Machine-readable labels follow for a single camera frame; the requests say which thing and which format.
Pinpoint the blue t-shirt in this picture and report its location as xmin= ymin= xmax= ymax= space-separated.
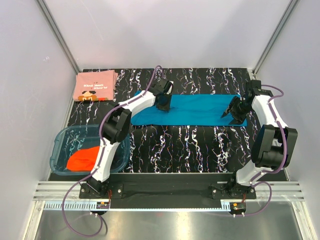
xmin=131 ymin=94 xmax=237 ymax=127

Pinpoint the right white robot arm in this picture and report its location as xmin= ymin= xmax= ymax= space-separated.
xmin=221 ymin=80 xmax=298 ymax=198

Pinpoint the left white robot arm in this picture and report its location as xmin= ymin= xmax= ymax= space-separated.
xmin=86 ymin=78 xmax=174 ymax=197

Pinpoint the pink folded t-shirt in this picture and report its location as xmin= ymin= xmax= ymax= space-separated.
xmin=73 ymin=70 xmax=118 ymax=102

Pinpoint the right connector box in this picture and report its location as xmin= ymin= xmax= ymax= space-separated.
xmin=230 ymin=202 xmax=247 ymax=212

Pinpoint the connector box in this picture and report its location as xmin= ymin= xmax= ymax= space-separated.
xmin=230 ymin=202 xmax=247 ymax=212
xmin=96 ymin=201 xmax=110 ymax=209

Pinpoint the orange t-shirt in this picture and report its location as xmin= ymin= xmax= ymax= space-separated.
xmin=66 ymin=146 xmax=100 ymax=172

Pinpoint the clear blue plastic bin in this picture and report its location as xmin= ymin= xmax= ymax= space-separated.
xmin=49 ymin=124 xmax=130 ymax=176

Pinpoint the left connector box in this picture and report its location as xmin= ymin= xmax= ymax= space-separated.
xmin=96 ymin=201 xmax=110 ymax=209

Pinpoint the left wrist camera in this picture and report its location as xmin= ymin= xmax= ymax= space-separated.
xmin=165 ymin=81 xmax=174 ymax=95

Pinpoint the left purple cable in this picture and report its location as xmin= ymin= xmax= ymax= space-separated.
xmin=61 ymin=65 xmax=165 ymax=238

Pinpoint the right aluminium frame post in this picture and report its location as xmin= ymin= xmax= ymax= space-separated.
xmin=251 ymin=0 xmax=300 ymax=78

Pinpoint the aluminium frame post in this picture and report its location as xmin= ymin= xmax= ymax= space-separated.
xmin=35 ymin=0 xmax=81 ymax=74
xmin=251 ymin=0 xmax=300 ymax=78

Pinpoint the left aluminium frame post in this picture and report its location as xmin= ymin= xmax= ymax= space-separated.
xmin=35 ymin=0 xmax=81 ymax=74

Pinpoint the front aluminium rail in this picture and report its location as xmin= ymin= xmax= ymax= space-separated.
xmin=33 ymin=181 xmax=304 ymax=202

